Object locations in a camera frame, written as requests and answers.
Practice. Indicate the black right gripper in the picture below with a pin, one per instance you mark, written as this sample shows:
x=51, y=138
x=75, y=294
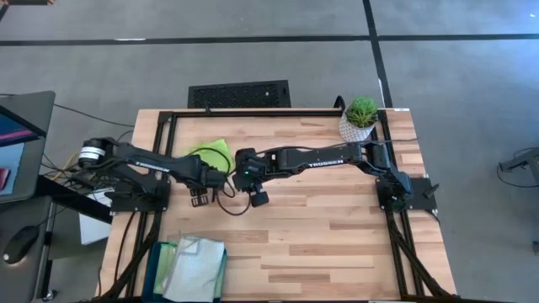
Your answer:
x=250, y=168

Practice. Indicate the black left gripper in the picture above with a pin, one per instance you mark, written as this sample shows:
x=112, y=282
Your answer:
x=212, y=177

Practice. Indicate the lime green microfiber towel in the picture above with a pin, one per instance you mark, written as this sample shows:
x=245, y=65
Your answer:
x=210, y=160

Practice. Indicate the grey waffle microfiber towel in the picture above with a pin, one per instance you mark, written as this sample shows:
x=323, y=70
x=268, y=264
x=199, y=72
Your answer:
x=193, y=269

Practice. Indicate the pale green waffle towel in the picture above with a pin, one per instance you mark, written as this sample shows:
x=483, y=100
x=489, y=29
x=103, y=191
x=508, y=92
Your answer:
x=164, y=269

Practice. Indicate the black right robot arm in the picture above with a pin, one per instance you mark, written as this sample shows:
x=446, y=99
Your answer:
x=328, y=160

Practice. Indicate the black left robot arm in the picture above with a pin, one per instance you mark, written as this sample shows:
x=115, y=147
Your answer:
x=147, y=162

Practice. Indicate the black floor vent grate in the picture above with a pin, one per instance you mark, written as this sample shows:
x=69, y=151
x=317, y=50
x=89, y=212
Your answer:
x=240, y=94

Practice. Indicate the teal storage bin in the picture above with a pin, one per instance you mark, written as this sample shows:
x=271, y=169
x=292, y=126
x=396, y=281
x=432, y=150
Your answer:
x=147, y=273

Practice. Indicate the white triangle-pattern plant pot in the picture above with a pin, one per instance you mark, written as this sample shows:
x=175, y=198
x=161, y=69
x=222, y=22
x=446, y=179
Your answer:
x=349, y=132

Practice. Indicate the white paper sheet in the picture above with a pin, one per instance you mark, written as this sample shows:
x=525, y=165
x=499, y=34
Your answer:
x=92, y=227

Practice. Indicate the green spiky plant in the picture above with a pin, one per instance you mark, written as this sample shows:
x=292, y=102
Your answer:
x=361, y=111

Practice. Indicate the black computer mouse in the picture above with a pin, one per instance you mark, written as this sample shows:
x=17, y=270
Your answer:
x=20, y=245

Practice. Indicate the dark operator monitor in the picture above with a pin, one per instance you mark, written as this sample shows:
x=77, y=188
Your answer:
x=25, y=126

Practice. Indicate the grey operator desk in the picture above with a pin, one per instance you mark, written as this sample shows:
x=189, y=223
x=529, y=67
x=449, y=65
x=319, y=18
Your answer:
x=21, y=286

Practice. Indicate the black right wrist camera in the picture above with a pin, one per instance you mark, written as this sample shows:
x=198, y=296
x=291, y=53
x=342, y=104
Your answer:
x=260, y=198

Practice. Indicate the black aluminium table frame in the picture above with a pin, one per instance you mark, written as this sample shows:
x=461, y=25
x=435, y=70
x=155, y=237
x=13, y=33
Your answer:
x=252, y=113

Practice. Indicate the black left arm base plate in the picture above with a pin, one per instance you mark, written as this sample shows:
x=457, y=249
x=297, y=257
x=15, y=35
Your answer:
x=139, y=204

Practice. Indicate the black curved bracket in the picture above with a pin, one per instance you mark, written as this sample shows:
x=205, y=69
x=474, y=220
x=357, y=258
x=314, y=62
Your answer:
x=340, y=103

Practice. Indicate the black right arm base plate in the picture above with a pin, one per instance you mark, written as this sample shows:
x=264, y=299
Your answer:
x=421, y=193

